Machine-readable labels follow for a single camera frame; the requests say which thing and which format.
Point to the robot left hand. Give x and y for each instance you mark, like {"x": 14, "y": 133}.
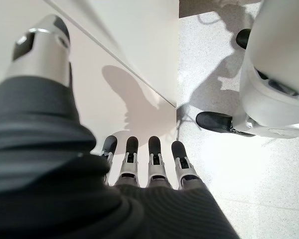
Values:
{"x": 64, "y": 186}

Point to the white cabinet door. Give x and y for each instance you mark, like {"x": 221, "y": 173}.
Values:
{"x": 89, "y": 87}
{"x": 139, "y": 30}

